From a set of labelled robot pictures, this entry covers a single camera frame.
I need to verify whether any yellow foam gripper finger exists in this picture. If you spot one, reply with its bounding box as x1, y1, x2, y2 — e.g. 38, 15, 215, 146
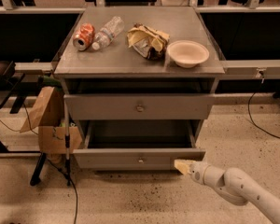
174, 160, 194, 175

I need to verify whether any black floor cable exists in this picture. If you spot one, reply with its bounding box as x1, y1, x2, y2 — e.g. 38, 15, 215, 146
46, 157, 79, 224
246, 91, 280, 141

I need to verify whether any grey drawer cabinet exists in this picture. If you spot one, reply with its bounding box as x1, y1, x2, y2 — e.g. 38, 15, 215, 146
53, 6, 226, 173

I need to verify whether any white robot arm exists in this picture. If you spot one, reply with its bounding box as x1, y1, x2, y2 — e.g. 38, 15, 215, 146
175, 160, 280, 224

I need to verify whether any green object behind box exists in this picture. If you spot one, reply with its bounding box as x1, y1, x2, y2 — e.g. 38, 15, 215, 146
37, 76, 62, 88

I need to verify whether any black floor cable left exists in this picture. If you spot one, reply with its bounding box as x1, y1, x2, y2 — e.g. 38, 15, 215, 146
46, 157, 79, 224

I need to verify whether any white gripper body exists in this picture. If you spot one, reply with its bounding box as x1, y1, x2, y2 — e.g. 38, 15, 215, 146
189, 161, 210, 185

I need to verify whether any white paper bowl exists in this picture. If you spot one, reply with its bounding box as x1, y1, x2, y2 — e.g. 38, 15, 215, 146
167, 40, 209, 68

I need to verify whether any white and black pole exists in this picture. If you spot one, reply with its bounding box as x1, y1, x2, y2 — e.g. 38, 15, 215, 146
64, 101, 71, 186

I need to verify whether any clear plastic water bottle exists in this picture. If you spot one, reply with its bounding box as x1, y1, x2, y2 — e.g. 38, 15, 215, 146
91, 16, 124, 50

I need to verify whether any grey drawer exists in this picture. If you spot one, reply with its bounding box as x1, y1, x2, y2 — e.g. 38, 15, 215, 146
64, 94, 215, 120
74, 120, 205, 171

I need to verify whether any grey top drawer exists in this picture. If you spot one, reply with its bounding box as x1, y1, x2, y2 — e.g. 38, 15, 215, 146
64, 94, 215, 120

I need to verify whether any black floor cable right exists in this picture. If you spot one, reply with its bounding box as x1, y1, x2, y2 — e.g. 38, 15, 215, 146
246, 91, 280, 141

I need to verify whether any crumpled yellow chip bag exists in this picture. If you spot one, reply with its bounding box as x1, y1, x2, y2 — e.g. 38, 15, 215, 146
127, 23, 170, 61

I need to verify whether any black stand left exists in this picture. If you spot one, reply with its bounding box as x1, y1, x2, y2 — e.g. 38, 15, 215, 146
0, 61, 46, 186

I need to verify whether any orange soda can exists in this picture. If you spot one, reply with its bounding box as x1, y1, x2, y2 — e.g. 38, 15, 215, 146
73, 23, 95, 51

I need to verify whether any brown cardboard box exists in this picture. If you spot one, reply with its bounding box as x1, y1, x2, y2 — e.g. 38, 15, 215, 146
19, 86, 84, 155

